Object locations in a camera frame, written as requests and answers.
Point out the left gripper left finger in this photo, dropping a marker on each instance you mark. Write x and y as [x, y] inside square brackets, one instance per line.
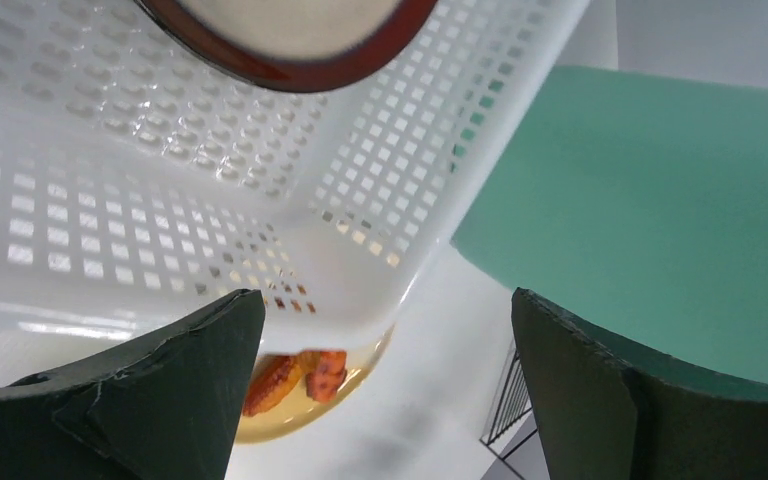
[164, 405]

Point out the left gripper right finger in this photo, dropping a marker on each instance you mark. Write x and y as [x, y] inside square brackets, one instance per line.
[607, 407]

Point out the black wire rack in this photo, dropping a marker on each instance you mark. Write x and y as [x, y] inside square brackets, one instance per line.
[510, 423]

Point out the cream plate with leaf pattern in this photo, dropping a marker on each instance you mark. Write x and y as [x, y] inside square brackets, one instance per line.
[297, 409]

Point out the red rimmed plate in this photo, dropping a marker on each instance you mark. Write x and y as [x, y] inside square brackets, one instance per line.
[293, 46]

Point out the fried chicken wing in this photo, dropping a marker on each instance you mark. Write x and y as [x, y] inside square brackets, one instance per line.
[276, 380]

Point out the grilled salmon piece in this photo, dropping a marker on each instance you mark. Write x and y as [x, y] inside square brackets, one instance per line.
[325, 372]

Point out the green plastic bin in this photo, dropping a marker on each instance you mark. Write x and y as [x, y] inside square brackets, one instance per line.
[639, 203]

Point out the white plastic basket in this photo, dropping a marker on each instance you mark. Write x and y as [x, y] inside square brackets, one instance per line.
[138, 184]

